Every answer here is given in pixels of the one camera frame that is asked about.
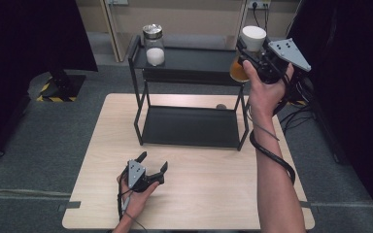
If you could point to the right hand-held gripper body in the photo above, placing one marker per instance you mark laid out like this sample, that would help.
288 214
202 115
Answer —
281 55

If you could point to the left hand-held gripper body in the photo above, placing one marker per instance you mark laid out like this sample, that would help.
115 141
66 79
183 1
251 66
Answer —
136 174

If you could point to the white-lidded jar amber contents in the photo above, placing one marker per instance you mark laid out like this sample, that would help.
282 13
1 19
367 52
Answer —
253 37

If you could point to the black metal two-tier rack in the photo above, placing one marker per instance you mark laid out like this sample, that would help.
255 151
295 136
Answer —
191 126

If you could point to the silver-lidded glass jar white powder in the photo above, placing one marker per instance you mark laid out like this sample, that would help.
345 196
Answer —
154 45

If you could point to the person's left hand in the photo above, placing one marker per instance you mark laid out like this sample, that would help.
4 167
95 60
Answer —
136 200

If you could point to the person's right hand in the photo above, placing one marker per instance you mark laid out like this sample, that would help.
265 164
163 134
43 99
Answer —
265 93

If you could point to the black stand base yellow stripes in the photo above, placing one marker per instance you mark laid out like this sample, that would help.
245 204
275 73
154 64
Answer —
61 87
299 97

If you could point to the beige wooden cabinet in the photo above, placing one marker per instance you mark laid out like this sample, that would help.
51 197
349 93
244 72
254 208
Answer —
191 19

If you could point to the small round grey object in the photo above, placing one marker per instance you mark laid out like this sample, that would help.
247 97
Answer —
221 106

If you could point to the grey tape strip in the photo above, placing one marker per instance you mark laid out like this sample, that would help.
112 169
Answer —
69 206
309 206

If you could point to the black curtain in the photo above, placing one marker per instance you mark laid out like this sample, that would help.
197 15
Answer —
29 48
353 97

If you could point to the white wall socket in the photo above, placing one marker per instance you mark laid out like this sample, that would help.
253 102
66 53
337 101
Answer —
259 4

